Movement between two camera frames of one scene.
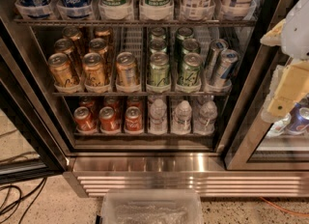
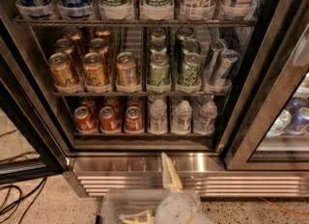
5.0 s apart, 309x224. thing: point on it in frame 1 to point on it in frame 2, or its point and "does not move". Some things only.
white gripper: x=296 y=38 to x=173 y=209
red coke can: x=108 y=120 does not move
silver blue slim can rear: x=215 y=51 does not move
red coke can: x=133 y=120 does not move
